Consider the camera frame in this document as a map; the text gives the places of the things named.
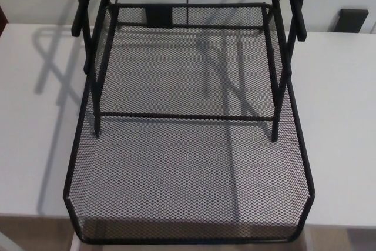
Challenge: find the black mesh file tray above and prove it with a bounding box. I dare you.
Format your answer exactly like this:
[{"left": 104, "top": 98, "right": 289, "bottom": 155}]
[{"left": 62, "top": 2, "right": 317, "bottom": 246}]

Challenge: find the black rectangular wall fixture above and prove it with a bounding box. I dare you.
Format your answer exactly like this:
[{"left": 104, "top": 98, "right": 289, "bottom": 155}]
[
  {"left": 145, "top": 6, "right": 172, "bottom": 28},
  {"left": 334, "top": 8, "right": 370, "bottom": 33}
]

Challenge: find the black metal tray rack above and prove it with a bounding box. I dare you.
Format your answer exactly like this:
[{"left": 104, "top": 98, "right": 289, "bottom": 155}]
[{"left": 72, "top": 0, "right": 310, "bottom": 143}]

